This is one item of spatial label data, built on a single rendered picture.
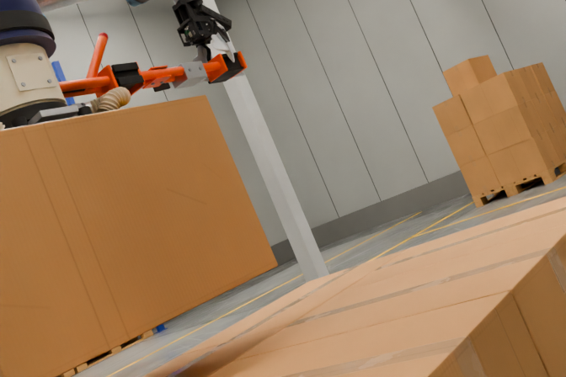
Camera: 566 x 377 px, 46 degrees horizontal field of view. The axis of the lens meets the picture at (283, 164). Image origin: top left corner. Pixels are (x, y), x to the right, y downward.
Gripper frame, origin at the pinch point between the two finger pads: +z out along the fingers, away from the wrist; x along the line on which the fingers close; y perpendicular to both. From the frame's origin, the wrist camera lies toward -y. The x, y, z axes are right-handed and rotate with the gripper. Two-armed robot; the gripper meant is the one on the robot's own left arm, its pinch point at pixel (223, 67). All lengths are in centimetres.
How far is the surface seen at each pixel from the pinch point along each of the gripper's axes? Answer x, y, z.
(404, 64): -430, -883, -123
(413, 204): -521, -870, 106
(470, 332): 75, 58, 67
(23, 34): 11, 60, -8
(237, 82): -180, -201, -56
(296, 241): -188, -199, 59
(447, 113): -255, -608, 1
